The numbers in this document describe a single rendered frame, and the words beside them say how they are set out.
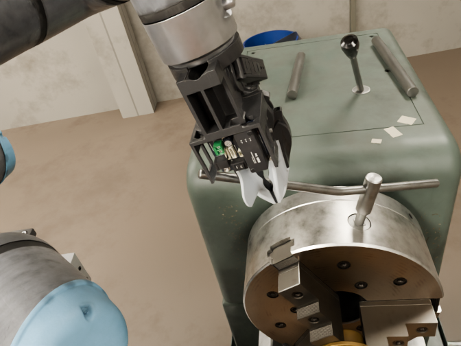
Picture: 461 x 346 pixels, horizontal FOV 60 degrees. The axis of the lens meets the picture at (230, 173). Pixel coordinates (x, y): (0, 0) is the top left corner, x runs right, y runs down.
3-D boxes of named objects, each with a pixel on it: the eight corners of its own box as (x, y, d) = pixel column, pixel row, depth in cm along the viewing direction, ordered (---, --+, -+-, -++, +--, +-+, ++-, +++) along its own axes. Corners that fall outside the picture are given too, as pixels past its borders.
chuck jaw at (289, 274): (314, 288, 67) (269, 250, 62) (339, 278, 65) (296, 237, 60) (318, 352, 59) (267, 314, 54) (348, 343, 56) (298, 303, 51)
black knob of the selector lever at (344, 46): (339, 57, 74) (338, 31, 71) (357, 55, 73) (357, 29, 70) (341, 66, 71) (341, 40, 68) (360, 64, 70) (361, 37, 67)
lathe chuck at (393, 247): (241, 303, 82) (254, 190, 62) (395, 320, 81) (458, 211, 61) (237, 344, 76) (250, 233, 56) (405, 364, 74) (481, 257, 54)
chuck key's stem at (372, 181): (358, 229, 61) (378, 171, 54) (364, 239, 59) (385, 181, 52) (344, 231, 61) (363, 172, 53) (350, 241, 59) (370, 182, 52)
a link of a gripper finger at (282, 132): (262, 176, 46) (234, 114, 41) (263, 166, 48) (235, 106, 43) (301, 165, 45) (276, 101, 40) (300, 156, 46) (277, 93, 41)
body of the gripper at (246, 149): (211, 189, 40) (153, 87, 34) (221, 141, 47) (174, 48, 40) (283, 171, 38) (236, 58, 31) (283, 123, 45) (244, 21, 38)
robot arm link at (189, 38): (154, 6, 38) (232, -28, 36) (175, 49, 41) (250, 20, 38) (131, 34, 32) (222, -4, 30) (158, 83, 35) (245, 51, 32)
